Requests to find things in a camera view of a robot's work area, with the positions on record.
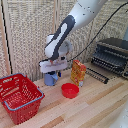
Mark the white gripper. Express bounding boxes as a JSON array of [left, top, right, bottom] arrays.
[[38, 55, 68, 79]]

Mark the blue cup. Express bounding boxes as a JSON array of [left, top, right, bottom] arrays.
[[44, 71, 58, 89]]

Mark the metal oven tray rack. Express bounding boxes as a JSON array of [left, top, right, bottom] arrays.
[[91, 51, 128, 75]]

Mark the black oven door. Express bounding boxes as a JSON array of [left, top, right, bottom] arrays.
[[85, 67, 110, 85]]

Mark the black toaster oven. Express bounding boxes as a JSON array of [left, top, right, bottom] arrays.
[[90, 37, 128, 80]]

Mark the red bowl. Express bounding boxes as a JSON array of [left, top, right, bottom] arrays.
[[60, 82, 81, 100]]

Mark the orange yellow food box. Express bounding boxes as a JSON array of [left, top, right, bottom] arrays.
[[70, 59, 88, 88]]

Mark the woven folding screen panel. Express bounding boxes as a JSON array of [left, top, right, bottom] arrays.
[[84, 0, 128, 64], [54, 0, 100, 73], [2, 0, 58, 83]]

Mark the red plastic shopping basket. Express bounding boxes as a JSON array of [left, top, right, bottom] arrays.
[[0, 73, 46, 126]]

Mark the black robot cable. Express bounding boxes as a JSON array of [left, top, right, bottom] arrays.
[[68, 1, 128, 63]]

